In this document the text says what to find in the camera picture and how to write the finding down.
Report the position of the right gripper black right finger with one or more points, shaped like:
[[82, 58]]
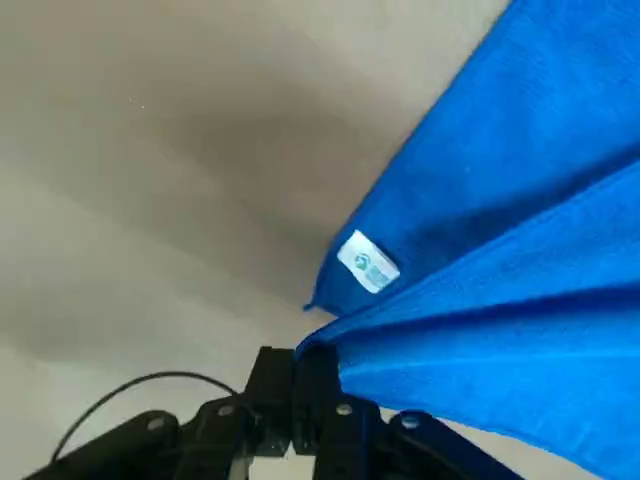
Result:
[[317, 385]]

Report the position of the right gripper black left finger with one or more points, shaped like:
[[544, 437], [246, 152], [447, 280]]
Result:
[[270, 390]]

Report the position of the blue towel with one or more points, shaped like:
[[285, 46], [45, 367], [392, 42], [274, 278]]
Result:
[[500, 200]]

